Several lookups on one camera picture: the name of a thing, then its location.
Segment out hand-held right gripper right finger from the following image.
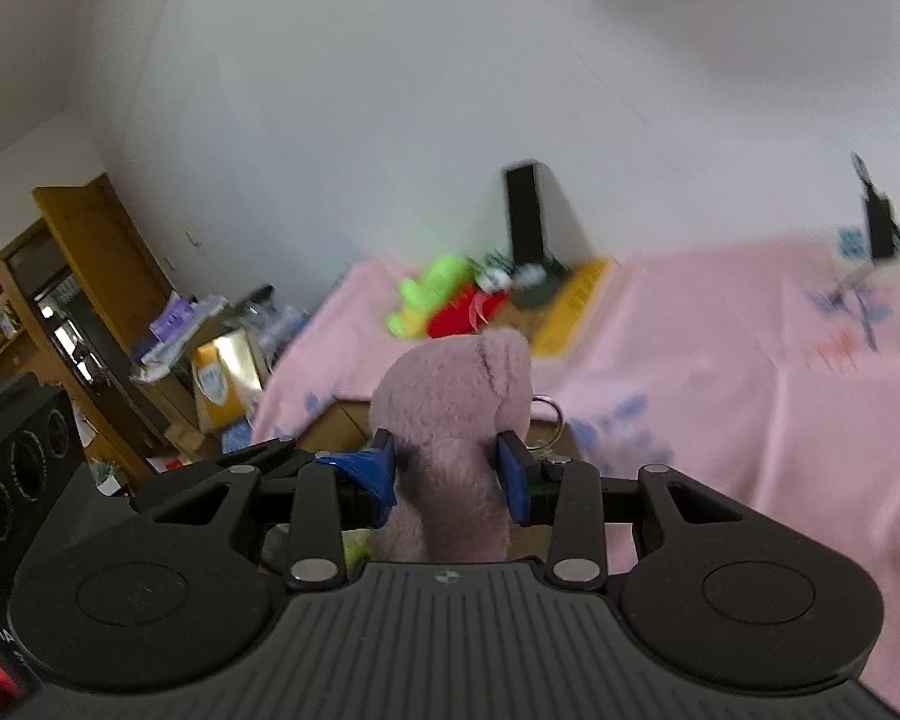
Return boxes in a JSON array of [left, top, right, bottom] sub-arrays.
[[497, 431, 751, 587]]

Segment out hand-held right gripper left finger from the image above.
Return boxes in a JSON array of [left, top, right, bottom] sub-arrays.
[[131, 427, 400, 590]]

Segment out pink plush bear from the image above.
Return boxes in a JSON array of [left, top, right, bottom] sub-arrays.
[[367, 326, 567, 563]]

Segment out red panda plush toy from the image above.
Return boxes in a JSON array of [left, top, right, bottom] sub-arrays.
[[427, 270, 511, 338]]

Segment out yellow bag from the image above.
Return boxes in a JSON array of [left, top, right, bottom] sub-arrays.
[[191, 330, 267, 436]]

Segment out clear plastic bag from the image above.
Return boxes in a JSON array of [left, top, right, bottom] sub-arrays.
[[232, 285, 310, 370]]

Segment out yellow flat box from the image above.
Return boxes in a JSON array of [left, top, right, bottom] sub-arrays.
[[531, 259, 616, 359]]

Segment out bright green plush toy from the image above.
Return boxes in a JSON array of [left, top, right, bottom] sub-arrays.
[[386, 253, 472, 337]]

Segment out pink printed bed sheet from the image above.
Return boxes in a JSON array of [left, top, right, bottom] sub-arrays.
[[251, 229, 900, 713]]

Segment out purple white packet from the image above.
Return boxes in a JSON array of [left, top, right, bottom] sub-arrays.
[[150, 292, 230, 338]]

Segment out black phone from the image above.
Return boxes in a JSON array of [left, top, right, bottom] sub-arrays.
[[504, 161, 552, 265]]

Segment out wooden shelf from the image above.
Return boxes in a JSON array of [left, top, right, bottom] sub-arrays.
[[0, 172, 196, 481]]

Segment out black speaker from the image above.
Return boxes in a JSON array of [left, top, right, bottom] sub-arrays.
[[0, 375, 91, 601]]

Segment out white power strip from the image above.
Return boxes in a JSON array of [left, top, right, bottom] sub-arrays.
[[832, 223, 900, 278]]

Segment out black charger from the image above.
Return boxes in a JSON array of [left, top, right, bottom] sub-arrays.
[[862, 191, 897, 260]]

